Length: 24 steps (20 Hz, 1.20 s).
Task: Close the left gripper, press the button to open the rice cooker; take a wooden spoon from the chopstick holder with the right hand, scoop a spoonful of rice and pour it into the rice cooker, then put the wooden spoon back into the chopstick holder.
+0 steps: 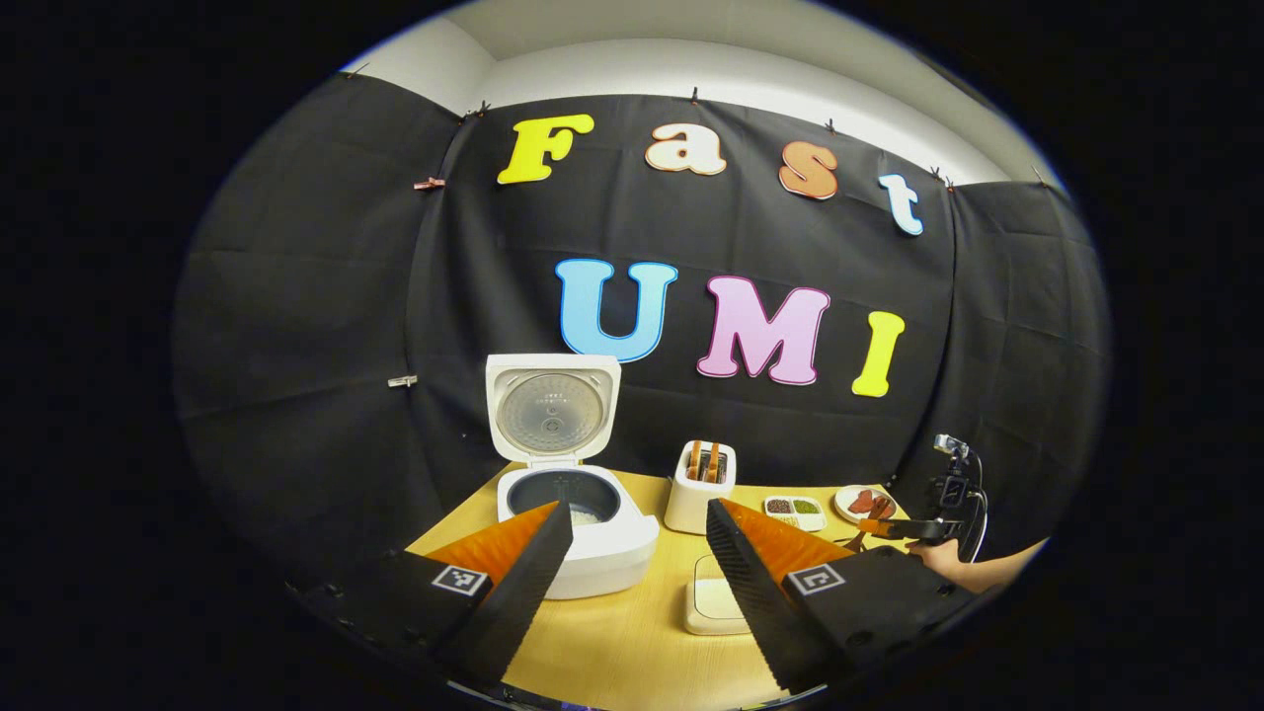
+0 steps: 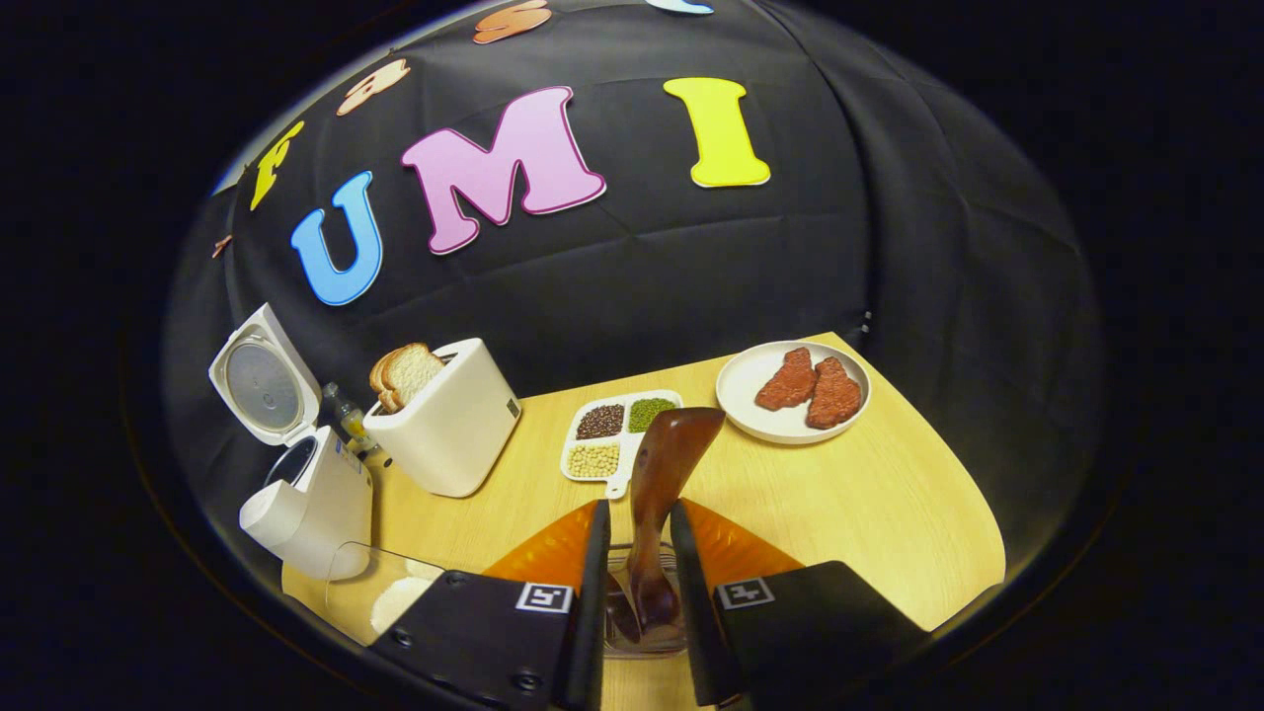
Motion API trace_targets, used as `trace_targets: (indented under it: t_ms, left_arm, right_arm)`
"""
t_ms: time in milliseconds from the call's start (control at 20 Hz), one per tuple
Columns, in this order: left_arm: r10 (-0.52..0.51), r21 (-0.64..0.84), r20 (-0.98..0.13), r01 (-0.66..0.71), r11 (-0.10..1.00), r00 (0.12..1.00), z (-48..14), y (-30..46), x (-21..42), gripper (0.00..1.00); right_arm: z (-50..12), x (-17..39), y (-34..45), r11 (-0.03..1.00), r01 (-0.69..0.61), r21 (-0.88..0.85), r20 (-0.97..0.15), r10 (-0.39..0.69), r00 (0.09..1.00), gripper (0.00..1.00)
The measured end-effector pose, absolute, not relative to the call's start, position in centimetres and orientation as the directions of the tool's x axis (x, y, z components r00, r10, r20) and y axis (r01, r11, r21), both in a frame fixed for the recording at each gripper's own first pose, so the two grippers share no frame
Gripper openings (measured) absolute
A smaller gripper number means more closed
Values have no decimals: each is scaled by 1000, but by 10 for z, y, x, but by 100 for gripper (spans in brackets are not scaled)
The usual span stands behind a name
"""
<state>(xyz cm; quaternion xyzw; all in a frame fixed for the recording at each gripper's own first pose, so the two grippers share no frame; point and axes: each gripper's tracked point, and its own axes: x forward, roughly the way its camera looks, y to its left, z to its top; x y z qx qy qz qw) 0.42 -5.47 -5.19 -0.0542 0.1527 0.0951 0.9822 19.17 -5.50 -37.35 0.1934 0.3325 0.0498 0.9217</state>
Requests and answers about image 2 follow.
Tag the clear plastic bottle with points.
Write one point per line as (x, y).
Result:
(351, 420)

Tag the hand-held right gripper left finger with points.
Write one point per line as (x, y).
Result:
(592, 612)

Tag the brown wooden spoon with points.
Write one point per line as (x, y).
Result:
(664, 474)

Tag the white toaster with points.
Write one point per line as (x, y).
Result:
(454, 425)

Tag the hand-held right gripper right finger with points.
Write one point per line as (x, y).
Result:
(691, 632)

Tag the white rice cooker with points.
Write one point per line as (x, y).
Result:
(326, 504)

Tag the white divided bean dish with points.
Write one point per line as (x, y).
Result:
(597, 439)

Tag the clear rice container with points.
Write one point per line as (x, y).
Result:
(355, 592)

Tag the pink clip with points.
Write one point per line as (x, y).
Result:
(222, 247)

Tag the toast bread slice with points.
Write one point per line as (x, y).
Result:
(377, 380)
(415, 370)

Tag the white round plate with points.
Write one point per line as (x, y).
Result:
(741, 395)

